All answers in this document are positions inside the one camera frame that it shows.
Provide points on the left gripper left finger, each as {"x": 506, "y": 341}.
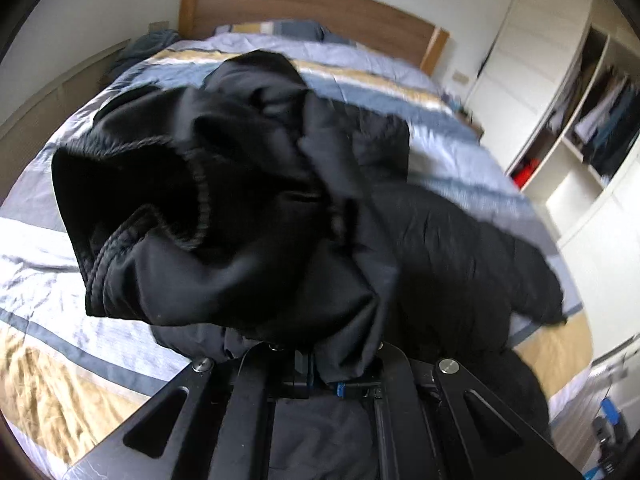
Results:
{"x": 265, "y": 376}

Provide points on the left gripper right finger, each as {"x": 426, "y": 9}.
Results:
{"x": 403, "y": 440}

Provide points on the black puffer jacket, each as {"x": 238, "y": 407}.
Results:
{"x": 249, "y": 210}

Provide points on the hanging clothes in wardrobe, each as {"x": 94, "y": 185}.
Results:
{"x": 599, "y": 114}

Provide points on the striped blue yellow duvet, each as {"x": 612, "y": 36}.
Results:
{"x": 67, "y": 380}

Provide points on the red object in wardrobe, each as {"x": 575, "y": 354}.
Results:
{"x": 524, "y": 170}

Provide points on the wooden nightstand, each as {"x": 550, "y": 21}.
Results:
{"x": 467, "y": 118}

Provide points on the striped pillow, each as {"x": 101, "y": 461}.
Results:
{"x": 305, "y": 30}

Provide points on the dark teal blanket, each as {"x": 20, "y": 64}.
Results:
{"x": 140, "y": 49}

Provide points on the wooden bed headboard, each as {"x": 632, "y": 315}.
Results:
{"x": 374, "y": 24}

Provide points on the white open wardrobe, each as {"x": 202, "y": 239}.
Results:
{"x": 594, "y": 223}

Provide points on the wall socket plate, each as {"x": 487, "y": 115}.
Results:
{"x": 460, "y": 78}

